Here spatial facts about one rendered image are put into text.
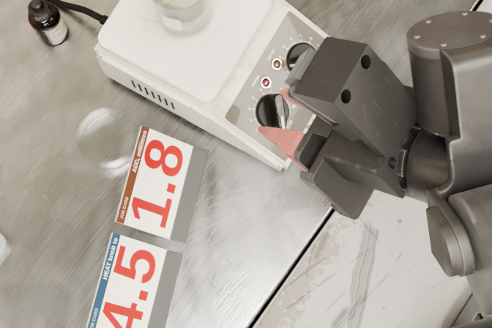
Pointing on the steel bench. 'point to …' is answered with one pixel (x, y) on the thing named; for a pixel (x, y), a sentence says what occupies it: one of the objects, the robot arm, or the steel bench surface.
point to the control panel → (295, 119)
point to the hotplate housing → (258, 43)
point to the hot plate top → (146, 26)
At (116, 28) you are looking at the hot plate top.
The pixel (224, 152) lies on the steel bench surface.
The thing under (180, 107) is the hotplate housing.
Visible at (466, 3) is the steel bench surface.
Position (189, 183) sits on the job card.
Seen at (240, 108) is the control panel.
